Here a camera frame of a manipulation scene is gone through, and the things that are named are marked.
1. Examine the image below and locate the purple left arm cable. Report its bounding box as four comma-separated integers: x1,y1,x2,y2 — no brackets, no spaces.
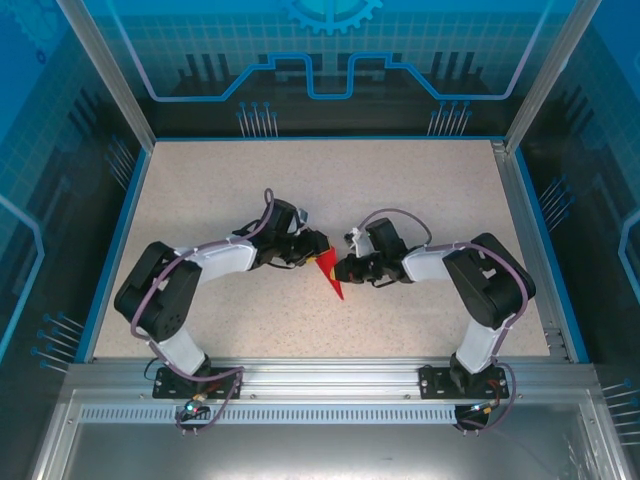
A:
129,188,276,435

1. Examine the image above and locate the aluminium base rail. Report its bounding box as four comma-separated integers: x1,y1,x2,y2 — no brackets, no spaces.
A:
67,357,599,401

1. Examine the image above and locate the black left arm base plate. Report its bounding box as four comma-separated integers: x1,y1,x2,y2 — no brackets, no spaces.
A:
152,367,244,400

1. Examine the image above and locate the slotted cable duct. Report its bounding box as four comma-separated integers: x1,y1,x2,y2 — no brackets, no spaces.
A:
79,405,474,424

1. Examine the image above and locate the red paper sheet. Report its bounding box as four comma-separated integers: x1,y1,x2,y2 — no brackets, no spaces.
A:
313,244,346,301

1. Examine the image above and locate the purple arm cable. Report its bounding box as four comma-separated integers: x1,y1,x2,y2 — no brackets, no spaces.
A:
129,188,276,435
358,208,531,434

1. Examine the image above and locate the blue printed panel with gear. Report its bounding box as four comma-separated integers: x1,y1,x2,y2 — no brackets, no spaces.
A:
74,0,581,139

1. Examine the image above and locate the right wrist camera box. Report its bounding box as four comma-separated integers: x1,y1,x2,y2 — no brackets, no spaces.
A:
343,227,371,256

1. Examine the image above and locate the blue printed side panel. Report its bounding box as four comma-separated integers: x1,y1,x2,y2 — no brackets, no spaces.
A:
519,0,640,480
0,0,151,480

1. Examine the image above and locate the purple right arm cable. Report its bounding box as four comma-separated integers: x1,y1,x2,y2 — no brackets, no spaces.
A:
358,208,531,434

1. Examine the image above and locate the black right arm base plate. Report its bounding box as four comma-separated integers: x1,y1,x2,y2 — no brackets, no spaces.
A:
418,364,510,400

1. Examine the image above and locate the aluminium frame post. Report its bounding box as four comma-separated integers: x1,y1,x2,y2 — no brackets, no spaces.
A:
504,0,604,154
55,0,156,151

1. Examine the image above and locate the aluminium side rail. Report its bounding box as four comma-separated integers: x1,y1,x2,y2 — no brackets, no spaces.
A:
491,139,574,361

